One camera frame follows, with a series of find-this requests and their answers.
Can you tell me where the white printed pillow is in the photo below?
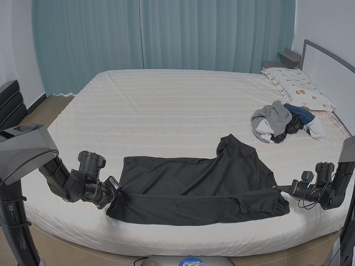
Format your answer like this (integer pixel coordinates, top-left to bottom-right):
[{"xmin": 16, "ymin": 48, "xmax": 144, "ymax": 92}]
[{"xmin": 261, "ymin": 67, "xmax": 335, "ymax": 112}]

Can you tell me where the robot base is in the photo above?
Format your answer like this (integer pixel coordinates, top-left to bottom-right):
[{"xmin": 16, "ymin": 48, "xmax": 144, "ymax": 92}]
[{"xmin": 140, "ymin": 255, "xmax": 232, "ymax": 266}]

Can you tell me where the black T-shirt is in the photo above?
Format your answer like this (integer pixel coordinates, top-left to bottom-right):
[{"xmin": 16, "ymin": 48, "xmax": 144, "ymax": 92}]
[{"xmin": 106, "ymin": 134, "xmax": 291, "ymax": 226}]

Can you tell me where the bed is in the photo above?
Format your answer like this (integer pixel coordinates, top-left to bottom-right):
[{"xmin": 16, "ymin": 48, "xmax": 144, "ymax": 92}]
[{"xmin": 21, "ymin": 39, "xmax": 355, "ymax": 257}]

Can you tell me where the black chest of drawers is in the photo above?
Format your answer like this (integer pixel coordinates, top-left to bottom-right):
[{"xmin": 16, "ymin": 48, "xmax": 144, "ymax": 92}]
[{"xmin": 0, "ymin": 80, "xmax": 29, "ymax": 131}]

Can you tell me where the blue-green curtain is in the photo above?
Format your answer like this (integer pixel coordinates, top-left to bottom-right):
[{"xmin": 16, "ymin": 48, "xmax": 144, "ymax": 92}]
[
  {"xmin": 141, "ymin": 0, "xmax": 296, "ymax": 74},
  {"xmin": 32, "ymin": 0, "xmax": 145, "ymax": 97}
]

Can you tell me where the grey bedside table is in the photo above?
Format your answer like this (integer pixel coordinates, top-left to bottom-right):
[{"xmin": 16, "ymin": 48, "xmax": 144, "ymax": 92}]
[{"xmin": 262, "ymin": 47, "xmax": 301, "ymax": 70}]

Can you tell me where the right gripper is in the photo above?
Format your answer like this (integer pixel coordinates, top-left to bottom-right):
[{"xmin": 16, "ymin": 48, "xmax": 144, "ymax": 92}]
[{"xmin": 288, "ymin": 180, "xmax": 307, "ymax": 199}]

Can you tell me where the pile of clothes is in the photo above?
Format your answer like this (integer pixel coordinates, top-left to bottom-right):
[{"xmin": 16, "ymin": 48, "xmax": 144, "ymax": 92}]
[{"xmin": 250, "ymin": 100, "xmax": 325, "ymax": 144}]

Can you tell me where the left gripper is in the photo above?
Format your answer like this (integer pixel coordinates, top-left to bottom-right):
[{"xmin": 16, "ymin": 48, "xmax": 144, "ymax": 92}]
[{"xmin": 93, "ymin": 175, "xmax": 123, "ymax": 210}]

